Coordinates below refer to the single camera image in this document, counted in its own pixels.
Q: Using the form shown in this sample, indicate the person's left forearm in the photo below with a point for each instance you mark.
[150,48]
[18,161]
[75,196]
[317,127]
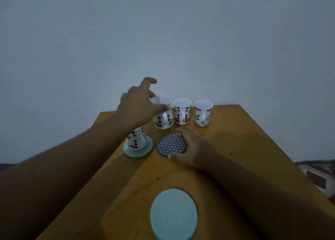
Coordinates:
[65,174]

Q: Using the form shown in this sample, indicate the person's right hand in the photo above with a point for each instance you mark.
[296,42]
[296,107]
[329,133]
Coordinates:
[199,153]

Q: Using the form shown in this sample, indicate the dark patterned round coaster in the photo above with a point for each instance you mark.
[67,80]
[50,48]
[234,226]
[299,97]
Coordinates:
[171,145]

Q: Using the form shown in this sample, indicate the white furniture with dark panel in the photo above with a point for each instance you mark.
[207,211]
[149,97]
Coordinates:
[320,178]

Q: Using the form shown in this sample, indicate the person's right forearm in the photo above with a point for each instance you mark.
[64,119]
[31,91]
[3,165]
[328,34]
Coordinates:
[261,200]

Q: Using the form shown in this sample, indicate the small teal round coaster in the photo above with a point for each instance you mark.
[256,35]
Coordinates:
[148,149]

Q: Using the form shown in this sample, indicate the white coffee-bean print mug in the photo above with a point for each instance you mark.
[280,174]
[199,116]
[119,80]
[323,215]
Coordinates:
[163,120]
[182,114]
[136,140]

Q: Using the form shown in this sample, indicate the large teal round coaster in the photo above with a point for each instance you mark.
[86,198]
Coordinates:
[173,215]

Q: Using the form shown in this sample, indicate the person's left hand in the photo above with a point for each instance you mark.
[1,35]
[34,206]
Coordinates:
[134,103]

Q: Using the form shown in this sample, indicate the white mug with pink print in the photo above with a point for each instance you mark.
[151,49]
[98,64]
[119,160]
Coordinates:
[202,114]

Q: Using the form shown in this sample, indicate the person's right thumb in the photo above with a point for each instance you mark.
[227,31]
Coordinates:
[176,156]

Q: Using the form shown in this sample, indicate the person's left thumb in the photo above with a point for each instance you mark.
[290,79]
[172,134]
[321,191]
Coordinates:
[161,108]

